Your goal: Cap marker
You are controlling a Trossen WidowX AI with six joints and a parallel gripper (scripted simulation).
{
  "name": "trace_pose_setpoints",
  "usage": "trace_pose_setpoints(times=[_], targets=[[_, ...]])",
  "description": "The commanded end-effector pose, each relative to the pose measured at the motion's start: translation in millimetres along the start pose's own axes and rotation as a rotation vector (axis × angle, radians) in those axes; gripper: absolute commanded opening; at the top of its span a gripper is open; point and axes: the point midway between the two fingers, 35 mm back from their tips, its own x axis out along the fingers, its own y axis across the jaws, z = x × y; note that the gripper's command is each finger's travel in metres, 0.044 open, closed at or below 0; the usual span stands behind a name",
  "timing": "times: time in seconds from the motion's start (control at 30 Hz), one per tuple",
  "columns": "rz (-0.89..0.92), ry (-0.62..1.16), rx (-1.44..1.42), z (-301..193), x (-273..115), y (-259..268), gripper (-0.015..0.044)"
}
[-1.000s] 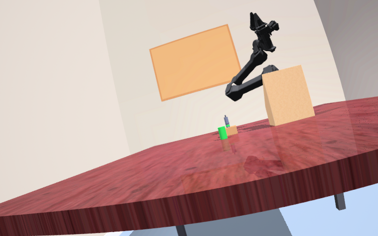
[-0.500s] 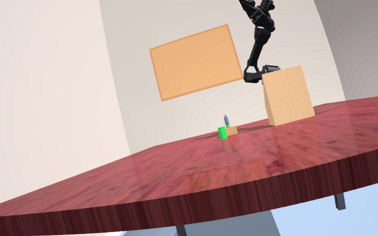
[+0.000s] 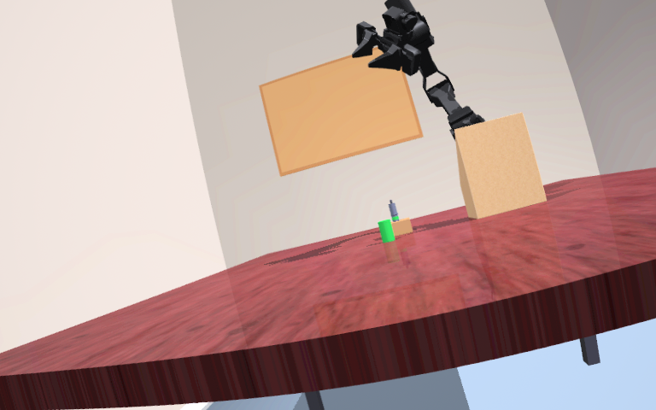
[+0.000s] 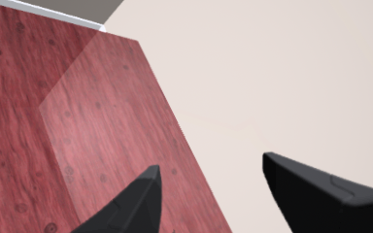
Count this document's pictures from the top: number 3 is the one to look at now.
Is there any dark green marker cap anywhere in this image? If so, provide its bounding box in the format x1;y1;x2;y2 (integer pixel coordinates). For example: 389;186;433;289
378;220;395;243

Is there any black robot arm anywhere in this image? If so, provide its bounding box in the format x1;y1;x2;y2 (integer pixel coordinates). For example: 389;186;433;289
382;0;485;140

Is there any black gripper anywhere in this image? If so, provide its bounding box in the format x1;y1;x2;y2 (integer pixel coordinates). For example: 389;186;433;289
352;21;421;76

